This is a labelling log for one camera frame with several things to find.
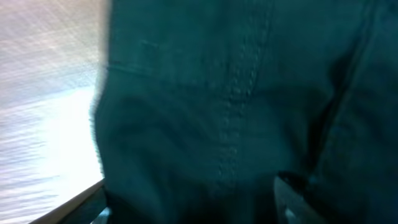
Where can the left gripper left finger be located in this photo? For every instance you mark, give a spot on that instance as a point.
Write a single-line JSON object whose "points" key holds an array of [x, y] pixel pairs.
{"points": [[88, 207]]}

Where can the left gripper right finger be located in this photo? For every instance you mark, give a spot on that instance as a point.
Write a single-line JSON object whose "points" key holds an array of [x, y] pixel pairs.
{"points": [[294, 202]]}

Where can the black shorts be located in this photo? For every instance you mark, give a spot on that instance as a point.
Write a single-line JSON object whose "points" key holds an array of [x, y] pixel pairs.
{"points": [[205, 102]]}

